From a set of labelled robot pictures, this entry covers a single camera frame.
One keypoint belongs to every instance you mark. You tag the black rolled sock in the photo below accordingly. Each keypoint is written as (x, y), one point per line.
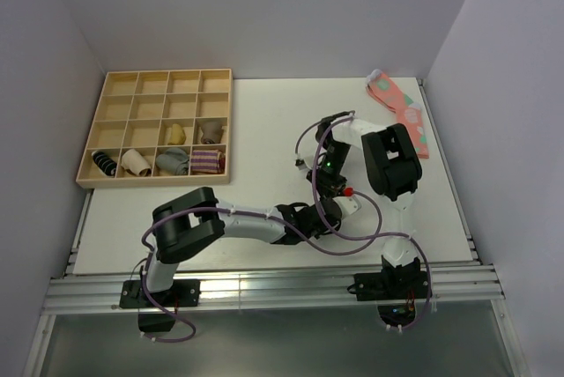
(106, 164)

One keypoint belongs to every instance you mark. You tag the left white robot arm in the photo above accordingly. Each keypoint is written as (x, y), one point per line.
(189, 224)

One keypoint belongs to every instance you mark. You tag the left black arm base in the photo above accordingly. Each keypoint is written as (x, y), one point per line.
(182, 293)

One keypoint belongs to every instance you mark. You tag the grey rolled sock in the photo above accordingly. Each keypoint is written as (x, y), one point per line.
(173, 161)

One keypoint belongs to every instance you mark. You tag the taupe rolled sock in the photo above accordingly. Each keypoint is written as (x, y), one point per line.
(209, 131)

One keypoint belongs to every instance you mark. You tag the purple striped rolled sock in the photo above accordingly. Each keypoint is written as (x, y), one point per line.
(207, 162)

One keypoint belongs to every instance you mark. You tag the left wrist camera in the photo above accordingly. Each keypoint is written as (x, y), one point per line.
(348, 203)

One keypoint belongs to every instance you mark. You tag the pink patterned sock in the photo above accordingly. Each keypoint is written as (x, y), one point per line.
(408, 112)

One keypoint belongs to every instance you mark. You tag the yellow rolled sock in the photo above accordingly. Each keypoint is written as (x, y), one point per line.
(177, 135)

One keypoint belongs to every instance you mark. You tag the beige rolled sock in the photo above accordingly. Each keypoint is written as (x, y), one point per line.
(134, 163)

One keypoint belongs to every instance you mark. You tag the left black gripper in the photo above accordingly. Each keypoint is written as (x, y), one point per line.
(316, 235)

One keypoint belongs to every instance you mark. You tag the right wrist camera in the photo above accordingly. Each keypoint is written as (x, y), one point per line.
(301, 164)

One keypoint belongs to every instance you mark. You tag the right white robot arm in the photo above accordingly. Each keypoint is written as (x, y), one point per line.
(393, 171)

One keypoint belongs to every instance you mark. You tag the aluminium mounting rail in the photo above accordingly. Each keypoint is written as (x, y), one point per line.
(317, 287)

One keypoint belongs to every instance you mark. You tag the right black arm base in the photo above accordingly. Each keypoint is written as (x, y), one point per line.
(396, 289)

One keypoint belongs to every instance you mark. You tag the wooden compartment tray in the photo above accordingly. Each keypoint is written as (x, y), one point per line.
(136, 110)

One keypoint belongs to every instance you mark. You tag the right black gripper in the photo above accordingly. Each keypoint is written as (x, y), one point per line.
(330, 187)

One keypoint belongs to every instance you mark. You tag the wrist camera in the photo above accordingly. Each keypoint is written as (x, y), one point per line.
(301, 164)
(348, 203)

